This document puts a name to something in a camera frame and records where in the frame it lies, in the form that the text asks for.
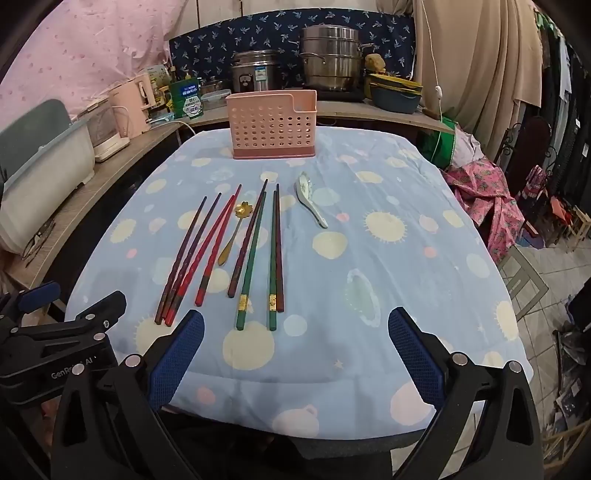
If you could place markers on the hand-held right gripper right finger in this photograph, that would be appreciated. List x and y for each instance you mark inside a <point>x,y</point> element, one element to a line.
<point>415,350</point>

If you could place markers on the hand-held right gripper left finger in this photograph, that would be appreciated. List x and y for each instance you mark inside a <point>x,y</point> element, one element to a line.
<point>178,355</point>

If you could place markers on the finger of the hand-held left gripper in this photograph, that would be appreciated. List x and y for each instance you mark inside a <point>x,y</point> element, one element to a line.
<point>108,309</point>
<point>41,293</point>

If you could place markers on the dark brown chopstick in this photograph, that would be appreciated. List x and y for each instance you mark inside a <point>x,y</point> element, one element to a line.
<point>199,240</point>
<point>175,277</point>

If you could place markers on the green chopstick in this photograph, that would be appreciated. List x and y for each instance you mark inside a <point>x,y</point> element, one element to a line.
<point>273,277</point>
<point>249,277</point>

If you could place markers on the dark red chopstick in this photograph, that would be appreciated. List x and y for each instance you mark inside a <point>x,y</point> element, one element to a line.
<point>279,258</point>

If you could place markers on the white ceramic spoon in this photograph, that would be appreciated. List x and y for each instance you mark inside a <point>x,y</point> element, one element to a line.
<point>305,189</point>

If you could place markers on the pink perforated utensil holder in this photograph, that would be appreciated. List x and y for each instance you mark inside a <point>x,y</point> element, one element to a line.
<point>268,124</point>

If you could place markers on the black eyeglasses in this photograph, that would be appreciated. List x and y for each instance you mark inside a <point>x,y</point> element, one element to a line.
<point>32,247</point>

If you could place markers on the blue printed blanket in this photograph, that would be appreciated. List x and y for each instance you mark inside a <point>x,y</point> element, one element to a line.
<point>369,277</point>

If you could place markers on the grey-green plastic tub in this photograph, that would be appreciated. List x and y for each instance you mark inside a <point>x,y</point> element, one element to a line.
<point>41,184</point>

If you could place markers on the maroon chopstick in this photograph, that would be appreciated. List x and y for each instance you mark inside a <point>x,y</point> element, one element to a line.
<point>243,258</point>

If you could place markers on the gold flower spoon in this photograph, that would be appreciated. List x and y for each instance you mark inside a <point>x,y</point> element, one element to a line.
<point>242,210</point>

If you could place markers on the black plastic bag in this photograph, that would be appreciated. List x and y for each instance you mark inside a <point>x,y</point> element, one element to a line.
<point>575,346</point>

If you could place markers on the pink patterned cloth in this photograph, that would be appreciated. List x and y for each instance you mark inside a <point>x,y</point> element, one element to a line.
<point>485,203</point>

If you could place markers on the white kitchen appliance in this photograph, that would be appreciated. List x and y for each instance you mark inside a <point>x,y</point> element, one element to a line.
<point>104,134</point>

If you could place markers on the small wooden stool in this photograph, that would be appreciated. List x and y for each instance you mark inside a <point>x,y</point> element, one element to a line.
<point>575,226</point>

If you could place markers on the pink electric kettle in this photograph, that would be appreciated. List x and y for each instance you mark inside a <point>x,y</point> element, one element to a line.
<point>129,106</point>

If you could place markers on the green drum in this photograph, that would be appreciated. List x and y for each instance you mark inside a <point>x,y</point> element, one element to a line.
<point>445,145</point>

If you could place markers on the green tin can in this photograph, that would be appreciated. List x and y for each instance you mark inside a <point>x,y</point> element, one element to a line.
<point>187,104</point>

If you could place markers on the dark metal chair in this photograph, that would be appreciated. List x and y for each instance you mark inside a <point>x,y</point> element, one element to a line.
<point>531,152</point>

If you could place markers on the white printed packet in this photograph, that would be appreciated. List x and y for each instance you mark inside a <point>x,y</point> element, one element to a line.
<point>159,76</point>

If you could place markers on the small steel pot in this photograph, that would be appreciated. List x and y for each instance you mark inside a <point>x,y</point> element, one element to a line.
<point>212,86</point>

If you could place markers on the pink printed curtain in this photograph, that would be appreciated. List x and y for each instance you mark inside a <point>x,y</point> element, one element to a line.
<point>92,46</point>

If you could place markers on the black induction cooker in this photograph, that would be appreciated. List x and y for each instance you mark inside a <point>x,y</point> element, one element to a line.
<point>341,95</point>

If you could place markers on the yellow-rimmed dark bowl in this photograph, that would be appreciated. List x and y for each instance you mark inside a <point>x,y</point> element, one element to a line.
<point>392,81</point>

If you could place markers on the steel rice cooker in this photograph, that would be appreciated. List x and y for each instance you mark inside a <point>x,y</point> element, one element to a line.
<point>254,74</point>

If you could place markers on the yellow sponge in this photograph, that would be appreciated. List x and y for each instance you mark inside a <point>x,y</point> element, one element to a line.
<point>376,63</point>

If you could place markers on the dark blue printed cloth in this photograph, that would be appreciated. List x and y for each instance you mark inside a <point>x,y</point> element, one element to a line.
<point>221,41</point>

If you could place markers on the hanging clothes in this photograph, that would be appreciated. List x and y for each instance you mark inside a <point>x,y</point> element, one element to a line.
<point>563,92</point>

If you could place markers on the beige curtain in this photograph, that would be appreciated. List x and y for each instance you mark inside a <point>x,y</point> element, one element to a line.
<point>485,55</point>

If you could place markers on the steel steamer pot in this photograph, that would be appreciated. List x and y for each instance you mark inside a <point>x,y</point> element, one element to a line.
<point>330,55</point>

